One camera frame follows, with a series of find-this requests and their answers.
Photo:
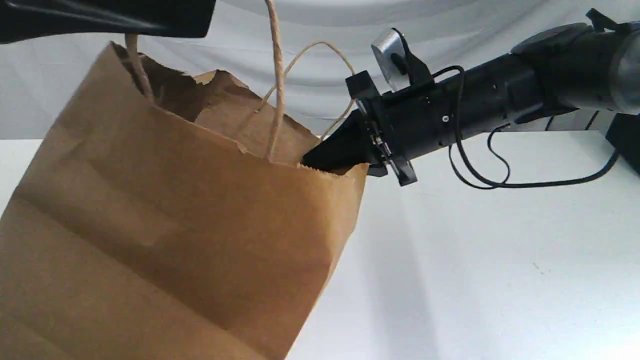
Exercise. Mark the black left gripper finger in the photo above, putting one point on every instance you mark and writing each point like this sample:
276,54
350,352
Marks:
22,20

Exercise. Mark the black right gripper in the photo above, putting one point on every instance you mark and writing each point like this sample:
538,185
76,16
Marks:
388,131

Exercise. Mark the brown paper bag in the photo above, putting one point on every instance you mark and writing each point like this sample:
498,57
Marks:
174,222

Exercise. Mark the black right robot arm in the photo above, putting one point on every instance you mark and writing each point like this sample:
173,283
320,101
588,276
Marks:
563,69

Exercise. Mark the grey backdrop cloth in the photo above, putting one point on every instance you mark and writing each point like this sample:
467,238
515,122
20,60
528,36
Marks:
39,76

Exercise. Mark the black equipment at right edge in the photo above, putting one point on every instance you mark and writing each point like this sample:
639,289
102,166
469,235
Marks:
624,135

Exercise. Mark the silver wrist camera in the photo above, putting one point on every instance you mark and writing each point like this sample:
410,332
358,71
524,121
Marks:
399,66

